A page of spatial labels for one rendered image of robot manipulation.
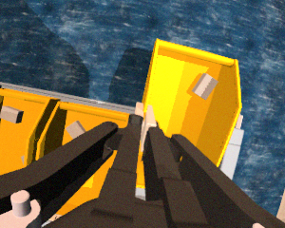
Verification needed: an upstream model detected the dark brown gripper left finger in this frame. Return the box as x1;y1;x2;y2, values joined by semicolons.
0;103;144;228

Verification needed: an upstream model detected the yellow bin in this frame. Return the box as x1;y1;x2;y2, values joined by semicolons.
0;88;61;175
142;39;241;167
36;102;129;215

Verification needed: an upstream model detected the grey metal shelf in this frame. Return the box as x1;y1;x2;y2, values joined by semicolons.
0;82;244;227

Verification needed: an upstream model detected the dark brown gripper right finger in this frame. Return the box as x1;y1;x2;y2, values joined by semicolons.
141;104;285;228

